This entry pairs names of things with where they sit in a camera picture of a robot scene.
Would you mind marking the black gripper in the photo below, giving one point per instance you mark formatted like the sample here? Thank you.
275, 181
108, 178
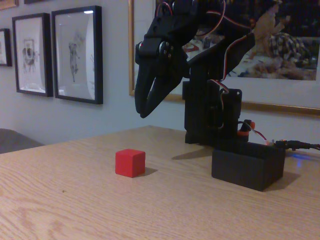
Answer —
150, 58

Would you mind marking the red cube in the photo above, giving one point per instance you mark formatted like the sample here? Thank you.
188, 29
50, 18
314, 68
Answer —
130, 163

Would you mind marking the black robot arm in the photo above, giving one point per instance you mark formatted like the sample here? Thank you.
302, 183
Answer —
200, 105

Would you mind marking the black box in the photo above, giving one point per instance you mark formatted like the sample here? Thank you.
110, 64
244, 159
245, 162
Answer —
240, 170

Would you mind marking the large black framed drawing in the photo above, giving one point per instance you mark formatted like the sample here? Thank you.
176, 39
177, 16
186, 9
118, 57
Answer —
77, 55

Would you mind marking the orange clamp knob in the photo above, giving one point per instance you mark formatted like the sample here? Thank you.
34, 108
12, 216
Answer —
246, 128

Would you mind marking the large gold framed painting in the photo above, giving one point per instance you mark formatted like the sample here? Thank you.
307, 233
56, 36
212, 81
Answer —
275, 87

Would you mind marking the medium black framed drawing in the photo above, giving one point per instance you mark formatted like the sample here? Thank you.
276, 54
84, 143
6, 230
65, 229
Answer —
31, 55

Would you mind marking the grey sofa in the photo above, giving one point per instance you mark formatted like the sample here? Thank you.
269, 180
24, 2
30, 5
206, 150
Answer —
15, 142

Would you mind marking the small black framed picture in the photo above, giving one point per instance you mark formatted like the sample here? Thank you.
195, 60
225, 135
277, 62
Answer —
5, 47

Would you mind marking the black picture frame edge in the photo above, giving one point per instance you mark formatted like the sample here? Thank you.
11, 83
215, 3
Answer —
35, 1

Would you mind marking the gold picture frame corner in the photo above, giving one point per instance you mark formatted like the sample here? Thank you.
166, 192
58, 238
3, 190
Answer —
8, 3

